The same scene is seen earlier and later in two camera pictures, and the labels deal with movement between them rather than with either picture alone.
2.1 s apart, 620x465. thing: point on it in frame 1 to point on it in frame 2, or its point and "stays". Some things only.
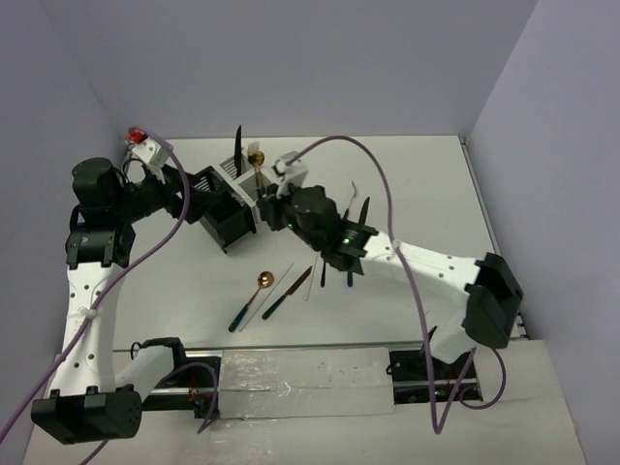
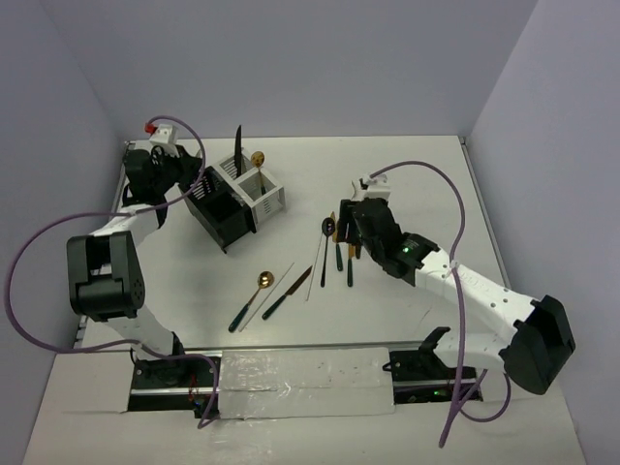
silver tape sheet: x=268 y=383 stays
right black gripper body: x=281 y=210 to x=346 y=216
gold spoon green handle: x=259 y=158 stays
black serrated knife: x=238 y=151 stays
